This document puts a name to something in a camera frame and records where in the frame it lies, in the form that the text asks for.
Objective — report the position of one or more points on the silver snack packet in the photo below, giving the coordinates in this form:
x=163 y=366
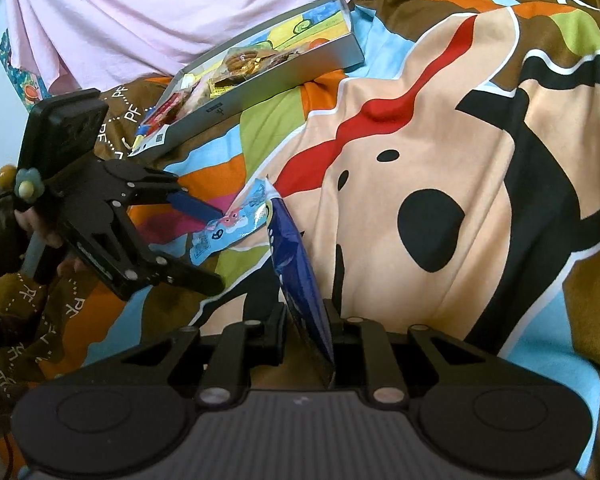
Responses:
x=152 y=140

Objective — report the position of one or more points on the person's left hand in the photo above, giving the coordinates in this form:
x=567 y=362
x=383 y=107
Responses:
x=37 y=222

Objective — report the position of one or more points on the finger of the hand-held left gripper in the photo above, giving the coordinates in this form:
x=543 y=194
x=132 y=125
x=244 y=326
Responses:
x=190 y=275
x=195 y=205

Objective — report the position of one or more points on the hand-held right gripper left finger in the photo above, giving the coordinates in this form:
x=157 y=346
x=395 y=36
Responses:
x=275 y=340

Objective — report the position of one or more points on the long dark blue packet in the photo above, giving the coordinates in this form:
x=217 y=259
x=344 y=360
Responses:
x=295 y=270

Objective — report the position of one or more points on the clear rice cracker packet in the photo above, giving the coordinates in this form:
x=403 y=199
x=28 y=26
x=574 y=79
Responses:
x=192 y=100

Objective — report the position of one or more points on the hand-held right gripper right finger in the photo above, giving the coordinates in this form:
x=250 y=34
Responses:
x=341 y=335

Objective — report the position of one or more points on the cartoon wall poster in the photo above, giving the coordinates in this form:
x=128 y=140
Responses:
x=25 y=90

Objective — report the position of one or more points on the yellow biscuit packet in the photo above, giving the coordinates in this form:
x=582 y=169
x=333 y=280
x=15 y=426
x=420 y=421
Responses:
x=221 y=90

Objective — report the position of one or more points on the grey shallow box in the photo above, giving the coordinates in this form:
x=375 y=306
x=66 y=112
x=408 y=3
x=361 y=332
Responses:
x=260 y=95

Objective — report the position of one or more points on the colourful cartoon blanket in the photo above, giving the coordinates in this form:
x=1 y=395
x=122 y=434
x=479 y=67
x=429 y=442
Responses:
x=430 y=160

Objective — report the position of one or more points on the light blue snack packet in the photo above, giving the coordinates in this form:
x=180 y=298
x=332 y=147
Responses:
x=240 y=220

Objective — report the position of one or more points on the brown letter-patterned blanket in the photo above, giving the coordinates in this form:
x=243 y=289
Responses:
x=15 y=350

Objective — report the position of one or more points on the red spicy snack packet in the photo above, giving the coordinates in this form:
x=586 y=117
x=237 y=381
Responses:
x=162 y=110

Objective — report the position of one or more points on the pink bed sheet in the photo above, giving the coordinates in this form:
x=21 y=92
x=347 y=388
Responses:
x=155 y=10

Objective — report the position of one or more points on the gold foil snack packet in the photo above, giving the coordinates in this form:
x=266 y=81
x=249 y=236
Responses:
x=264 y=69

